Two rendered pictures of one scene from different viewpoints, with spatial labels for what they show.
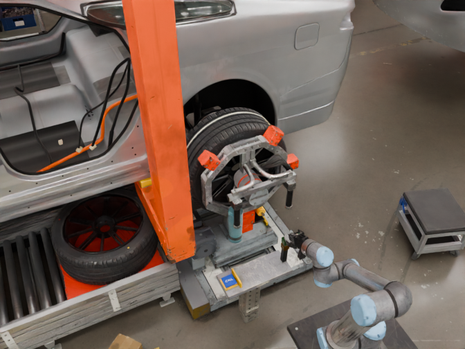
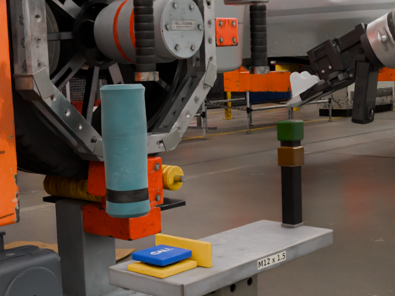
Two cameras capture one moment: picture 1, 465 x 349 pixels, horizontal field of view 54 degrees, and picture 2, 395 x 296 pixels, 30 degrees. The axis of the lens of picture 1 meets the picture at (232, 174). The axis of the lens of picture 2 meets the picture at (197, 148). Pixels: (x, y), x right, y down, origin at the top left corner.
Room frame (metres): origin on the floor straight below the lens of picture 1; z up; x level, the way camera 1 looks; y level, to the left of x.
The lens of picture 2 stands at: (0.45, 0.39, 0.78)
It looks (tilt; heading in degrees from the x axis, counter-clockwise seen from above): 7 degrees down; 338
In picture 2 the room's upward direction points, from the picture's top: 2 degrees counter-clockwise
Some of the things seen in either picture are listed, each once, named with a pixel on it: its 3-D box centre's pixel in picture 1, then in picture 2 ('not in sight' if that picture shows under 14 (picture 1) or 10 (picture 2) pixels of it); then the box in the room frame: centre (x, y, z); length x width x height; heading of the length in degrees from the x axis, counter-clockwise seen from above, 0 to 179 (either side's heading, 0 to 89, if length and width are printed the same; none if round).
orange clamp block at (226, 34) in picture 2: (289, 162); (216, 32); (2.15, -0.35, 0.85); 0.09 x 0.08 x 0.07; 116
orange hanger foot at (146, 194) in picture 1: (157, 194); not in sight; (2.03, 0.47, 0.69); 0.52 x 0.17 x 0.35; 26
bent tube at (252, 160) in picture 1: (270, 163); not in sight; (1.94, -0.22, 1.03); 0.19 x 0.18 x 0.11; 26
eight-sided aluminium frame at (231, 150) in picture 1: (245, 178); (124, 32); (2.01, -0.07, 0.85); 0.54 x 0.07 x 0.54; 116
